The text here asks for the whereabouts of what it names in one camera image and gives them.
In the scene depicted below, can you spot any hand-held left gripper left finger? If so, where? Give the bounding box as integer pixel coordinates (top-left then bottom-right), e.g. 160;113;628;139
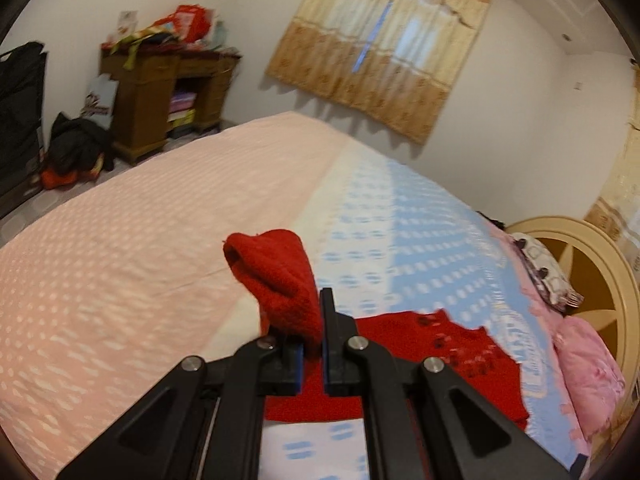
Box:
56;332;306;480

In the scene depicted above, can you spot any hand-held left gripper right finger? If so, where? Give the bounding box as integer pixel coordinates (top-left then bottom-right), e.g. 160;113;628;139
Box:
319;287;577;480

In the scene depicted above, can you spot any red knit sweater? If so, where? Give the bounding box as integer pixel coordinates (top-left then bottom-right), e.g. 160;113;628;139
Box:
222;229;530;432

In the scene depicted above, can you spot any pile of colourful clothes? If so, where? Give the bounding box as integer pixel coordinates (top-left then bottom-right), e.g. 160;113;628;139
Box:
102;4;242;57

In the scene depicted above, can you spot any pink and blue dotted blanket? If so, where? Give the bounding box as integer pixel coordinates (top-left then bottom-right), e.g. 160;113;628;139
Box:
0;111;591;480

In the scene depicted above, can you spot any patterned white brown pillow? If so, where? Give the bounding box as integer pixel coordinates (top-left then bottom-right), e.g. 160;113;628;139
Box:
507;232;585;317

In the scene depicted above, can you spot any pink pillow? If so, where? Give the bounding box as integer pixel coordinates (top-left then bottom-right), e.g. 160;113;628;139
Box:
552;315;627;442

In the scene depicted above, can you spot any stack of colourful boxes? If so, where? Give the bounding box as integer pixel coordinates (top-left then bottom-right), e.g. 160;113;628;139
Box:
166;87;199;139

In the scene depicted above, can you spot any cream wooden headboard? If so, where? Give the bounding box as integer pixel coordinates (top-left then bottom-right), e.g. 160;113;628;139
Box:
505;216;640;401

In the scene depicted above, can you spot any wooden desk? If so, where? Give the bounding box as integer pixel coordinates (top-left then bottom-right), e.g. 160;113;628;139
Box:
99;46;243;166

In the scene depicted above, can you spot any orange red cloth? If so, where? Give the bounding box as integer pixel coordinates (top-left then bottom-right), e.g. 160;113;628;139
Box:
40;167;83;191

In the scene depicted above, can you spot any black jacket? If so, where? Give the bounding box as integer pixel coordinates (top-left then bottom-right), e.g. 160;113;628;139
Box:
46;112;116;177

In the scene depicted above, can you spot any wide beige patterned curtain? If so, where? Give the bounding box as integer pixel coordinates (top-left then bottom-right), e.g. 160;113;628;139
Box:
264;0;503;147

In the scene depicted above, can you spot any narrow beige patterned curtain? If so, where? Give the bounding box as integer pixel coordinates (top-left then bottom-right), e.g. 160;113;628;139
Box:
584;127;640;267

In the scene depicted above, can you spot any white printed paper bag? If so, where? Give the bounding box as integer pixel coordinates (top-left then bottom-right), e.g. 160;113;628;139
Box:
79;77;119;132

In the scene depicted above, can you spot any black fabric wardrobe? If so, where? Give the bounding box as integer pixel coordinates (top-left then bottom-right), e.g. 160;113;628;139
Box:
0;41;49;218

